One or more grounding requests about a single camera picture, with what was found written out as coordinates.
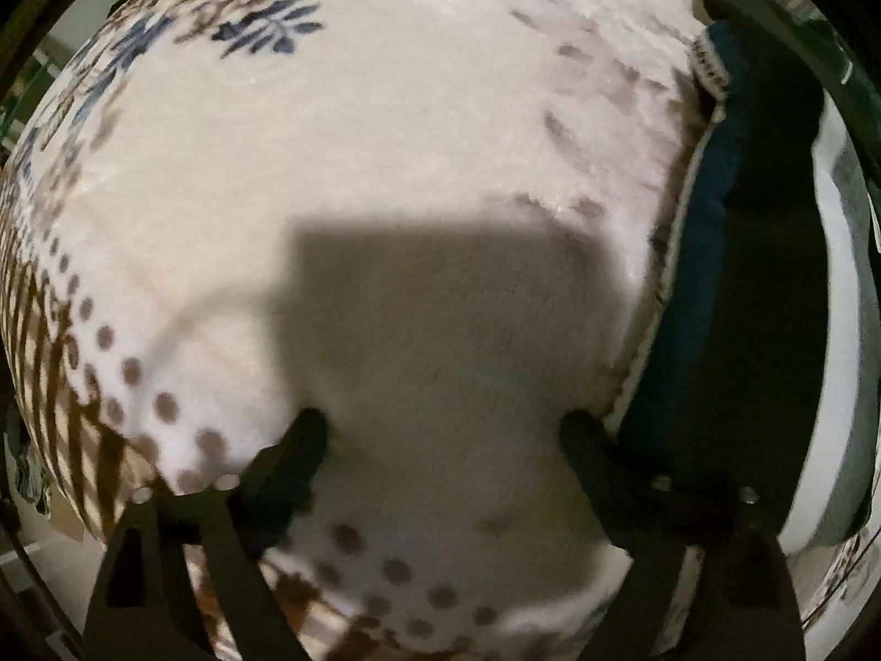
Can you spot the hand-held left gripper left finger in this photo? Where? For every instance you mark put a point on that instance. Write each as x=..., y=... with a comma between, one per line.
x=296, y=468

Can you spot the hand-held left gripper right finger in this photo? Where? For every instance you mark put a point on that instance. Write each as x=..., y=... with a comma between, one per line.
x=592, y=468

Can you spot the floral bed blanket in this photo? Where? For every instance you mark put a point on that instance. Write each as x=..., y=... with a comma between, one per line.
x=344, y=151

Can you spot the folded dark garment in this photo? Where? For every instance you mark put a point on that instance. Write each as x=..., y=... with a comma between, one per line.
x=764, y=20

